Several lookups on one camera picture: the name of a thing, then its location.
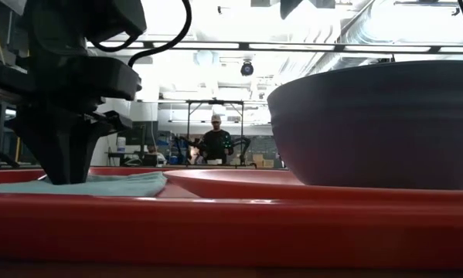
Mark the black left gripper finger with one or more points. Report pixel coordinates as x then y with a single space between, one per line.
84 139
55 146

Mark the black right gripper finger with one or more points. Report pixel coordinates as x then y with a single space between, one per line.
291 7

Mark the teal cloth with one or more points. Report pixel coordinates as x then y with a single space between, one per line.
119 185

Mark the blue bowl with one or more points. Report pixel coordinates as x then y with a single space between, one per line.
370 127

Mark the pink round plate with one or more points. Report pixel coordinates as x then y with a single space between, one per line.
235 184

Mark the red plastic tray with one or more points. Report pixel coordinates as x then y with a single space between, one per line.
215 231

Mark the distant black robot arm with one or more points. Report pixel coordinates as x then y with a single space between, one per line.
184 144
242 144

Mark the long ceiling light bar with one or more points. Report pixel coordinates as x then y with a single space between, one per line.
285 46

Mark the black monitor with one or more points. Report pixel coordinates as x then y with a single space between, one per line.
146 133

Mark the seated person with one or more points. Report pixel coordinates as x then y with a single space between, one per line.
154 154

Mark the black ceiling spotlight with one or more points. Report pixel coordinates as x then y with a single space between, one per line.
247 68

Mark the standing person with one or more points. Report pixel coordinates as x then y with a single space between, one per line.
216 146

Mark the cardboard box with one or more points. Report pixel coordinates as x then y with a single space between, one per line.
263 160

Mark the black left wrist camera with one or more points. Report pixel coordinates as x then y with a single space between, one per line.
115 19

